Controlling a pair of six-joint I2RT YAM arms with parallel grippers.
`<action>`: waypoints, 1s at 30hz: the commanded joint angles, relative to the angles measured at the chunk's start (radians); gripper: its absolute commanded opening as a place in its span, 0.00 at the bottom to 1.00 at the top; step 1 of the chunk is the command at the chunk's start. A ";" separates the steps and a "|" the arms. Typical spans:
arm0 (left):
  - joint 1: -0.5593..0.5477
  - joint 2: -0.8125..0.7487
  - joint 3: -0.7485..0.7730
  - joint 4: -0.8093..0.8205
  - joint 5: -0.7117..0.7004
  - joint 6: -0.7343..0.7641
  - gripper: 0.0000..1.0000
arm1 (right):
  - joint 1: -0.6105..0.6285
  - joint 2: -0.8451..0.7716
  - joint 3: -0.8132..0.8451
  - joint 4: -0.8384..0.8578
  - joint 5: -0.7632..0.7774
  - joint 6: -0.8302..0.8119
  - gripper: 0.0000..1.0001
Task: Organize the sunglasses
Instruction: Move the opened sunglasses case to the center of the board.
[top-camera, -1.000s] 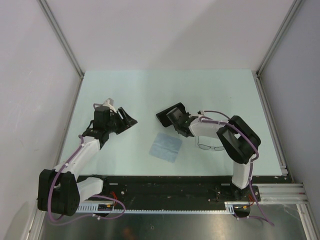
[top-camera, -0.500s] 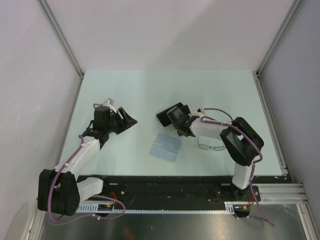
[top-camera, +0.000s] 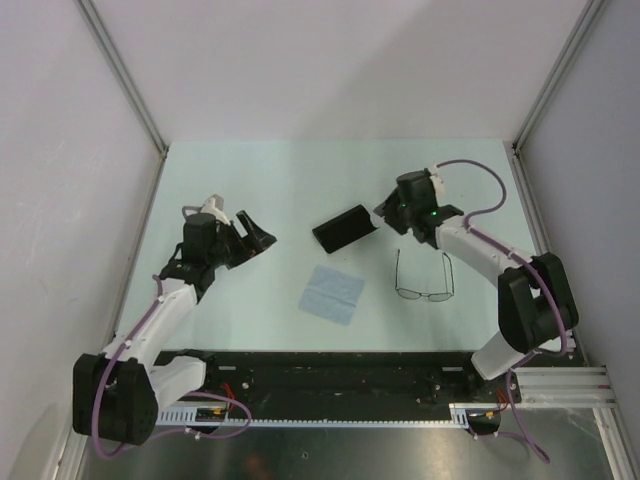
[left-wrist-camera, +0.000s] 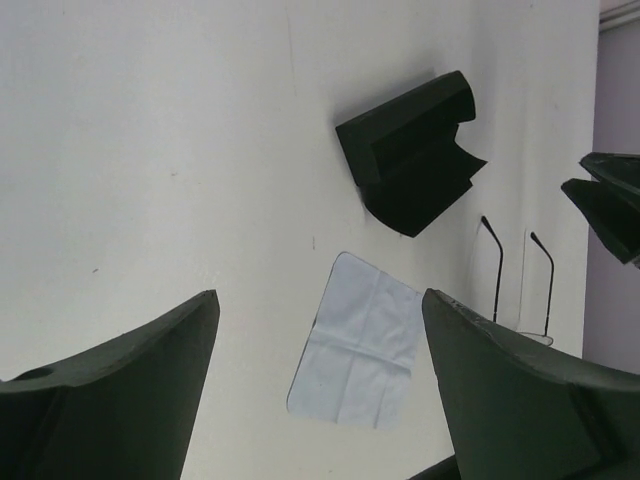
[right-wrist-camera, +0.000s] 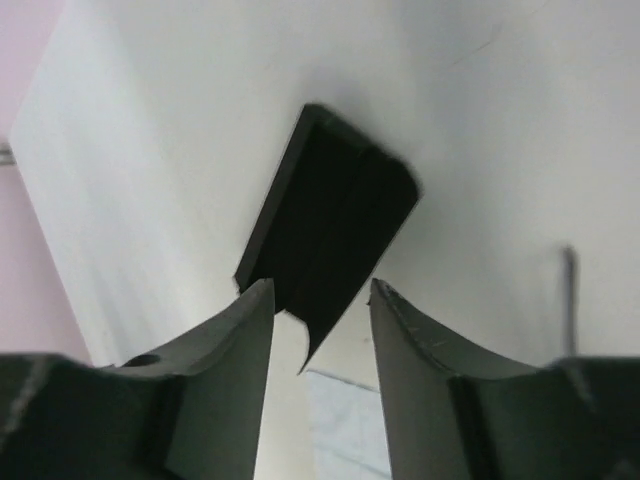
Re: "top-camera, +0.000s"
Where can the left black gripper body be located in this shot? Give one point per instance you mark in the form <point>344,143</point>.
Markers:
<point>209,255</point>

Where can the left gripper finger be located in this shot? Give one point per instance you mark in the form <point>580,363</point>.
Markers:
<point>255,237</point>
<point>243,249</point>

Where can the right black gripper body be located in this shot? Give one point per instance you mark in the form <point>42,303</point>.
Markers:
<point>406,210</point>

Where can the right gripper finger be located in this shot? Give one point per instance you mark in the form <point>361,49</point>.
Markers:
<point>385,210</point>
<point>397,224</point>

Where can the black glasses case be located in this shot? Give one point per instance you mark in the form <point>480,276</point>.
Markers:
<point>344,229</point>

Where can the blue cleaning cloth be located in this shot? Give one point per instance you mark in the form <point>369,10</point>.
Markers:
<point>331,295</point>

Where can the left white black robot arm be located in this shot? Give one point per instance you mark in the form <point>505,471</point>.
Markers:
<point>118,393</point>

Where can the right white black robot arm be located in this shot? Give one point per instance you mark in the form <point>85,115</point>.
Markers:
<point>536,307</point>

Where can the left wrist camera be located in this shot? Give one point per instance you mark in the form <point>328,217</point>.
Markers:
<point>214,206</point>

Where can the thin wire-frame glasses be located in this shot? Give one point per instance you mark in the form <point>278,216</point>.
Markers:
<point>418,279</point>

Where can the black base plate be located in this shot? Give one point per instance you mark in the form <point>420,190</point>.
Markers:
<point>452,358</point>

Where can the aluminium front rail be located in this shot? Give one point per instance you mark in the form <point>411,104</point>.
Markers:
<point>560,385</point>

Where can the left aluminium corner post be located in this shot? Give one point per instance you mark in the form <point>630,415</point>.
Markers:
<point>114,60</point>

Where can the aluminium corner post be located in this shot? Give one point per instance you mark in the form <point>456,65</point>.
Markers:
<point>114,60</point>
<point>567,57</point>

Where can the right aluminium corner post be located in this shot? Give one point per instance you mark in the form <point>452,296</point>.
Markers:
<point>567,57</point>

